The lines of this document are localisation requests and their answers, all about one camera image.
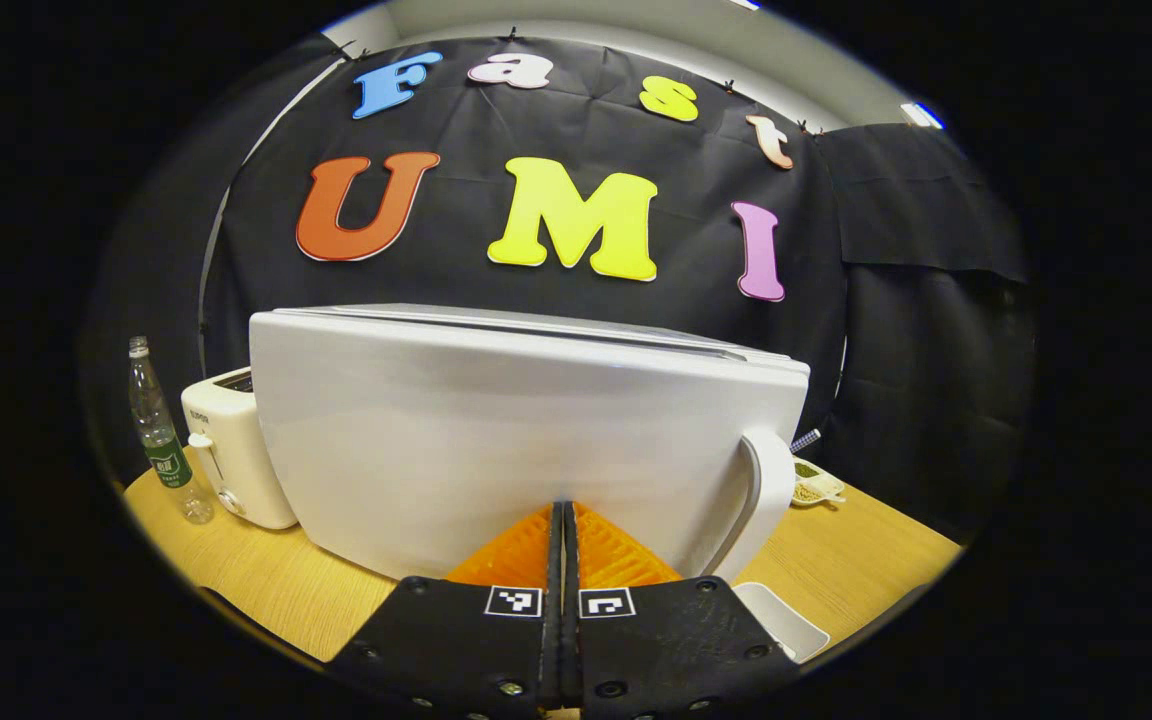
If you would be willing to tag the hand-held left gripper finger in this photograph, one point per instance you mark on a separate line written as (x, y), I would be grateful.
(553, 640)
(570, 640)

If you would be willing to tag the white microwave oven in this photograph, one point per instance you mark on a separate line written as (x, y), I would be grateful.
(486, 440)

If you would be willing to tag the white rectangular tray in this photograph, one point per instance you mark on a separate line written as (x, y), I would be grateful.
(786, 625)

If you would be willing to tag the white divided condiment dish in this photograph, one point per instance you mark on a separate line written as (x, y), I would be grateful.
(821, 488)

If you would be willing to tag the thin striped stick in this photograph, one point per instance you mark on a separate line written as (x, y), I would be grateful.
(808, 440)

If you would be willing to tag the white toaster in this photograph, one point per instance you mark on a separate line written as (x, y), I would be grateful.
(231, 450)

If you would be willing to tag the clear green label water bottle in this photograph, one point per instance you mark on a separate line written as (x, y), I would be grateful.
(161, 440)

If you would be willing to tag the small ceiling light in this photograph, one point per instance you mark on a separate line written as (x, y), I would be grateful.
(921, 115)

